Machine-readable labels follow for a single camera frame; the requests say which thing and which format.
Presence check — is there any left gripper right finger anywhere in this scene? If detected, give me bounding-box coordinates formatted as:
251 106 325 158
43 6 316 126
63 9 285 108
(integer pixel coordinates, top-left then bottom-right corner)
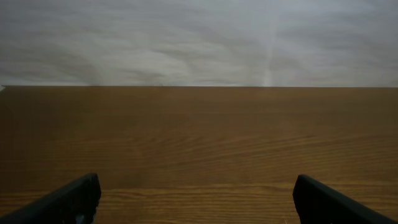
292 174 398 224

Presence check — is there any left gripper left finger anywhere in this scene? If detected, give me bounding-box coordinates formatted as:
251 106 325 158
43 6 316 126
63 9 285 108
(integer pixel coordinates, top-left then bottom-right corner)
0 172 102 224

